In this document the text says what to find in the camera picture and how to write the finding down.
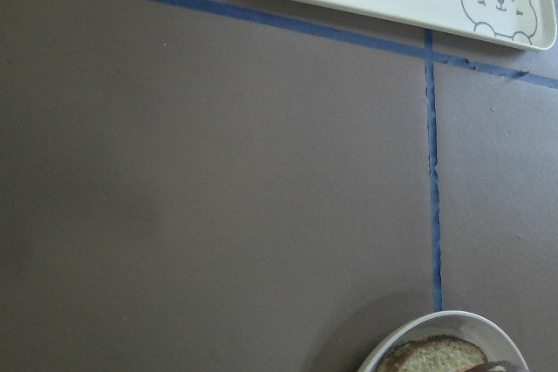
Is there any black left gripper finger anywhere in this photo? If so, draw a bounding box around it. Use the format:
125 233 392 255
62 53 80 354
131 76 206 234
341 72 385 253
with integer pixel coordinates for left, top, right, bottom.
465 360 527 372

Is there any bread slice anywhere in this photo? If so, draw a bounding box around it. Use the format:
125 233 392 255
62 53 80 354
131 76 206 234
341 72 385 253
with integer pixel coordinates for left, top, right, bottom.
376 335 488 372

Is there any white round plate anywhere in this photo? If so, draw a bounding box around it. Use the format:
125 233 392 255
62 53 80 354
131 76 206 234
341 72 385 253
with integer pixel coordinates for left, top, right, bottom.
359 310 528 371

